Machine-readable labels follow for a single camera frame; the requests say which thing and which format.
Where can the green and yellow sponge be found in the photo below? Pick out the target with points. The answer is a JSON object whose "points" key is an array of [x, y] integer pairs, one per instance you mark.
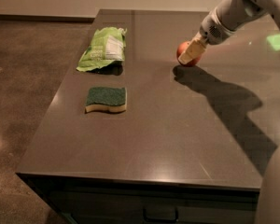
{"points": [[106, 99]]}

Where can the red apple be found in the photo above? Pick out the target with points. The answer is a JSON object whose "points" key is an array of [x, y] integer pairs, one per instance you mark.
{"points": [[183, 58]]}

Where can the dark cabinet drawer front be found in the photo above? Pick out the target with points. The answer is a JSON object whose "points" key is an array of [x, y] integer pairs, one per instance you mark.
{"points": [[108, 208]]}

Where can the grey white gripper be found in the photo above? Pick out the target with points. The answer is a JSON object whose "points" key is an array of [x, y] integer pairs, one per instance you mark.
{"points": [[212, 32]]}

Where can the green rice chip bag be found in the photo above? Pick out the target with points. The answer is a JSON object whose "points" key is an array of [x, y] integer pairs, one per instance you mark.
{"points": [[106, 47]]}

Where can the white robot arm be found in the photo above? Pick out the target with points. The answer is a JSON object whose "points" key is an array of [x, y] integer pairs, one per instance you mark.
{"points": [[242, 12]]}

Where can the dark drawer handle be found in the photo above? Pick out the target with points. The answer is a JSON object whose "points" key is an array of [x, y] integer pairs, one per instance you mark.
{"points": [[167, 215]]}

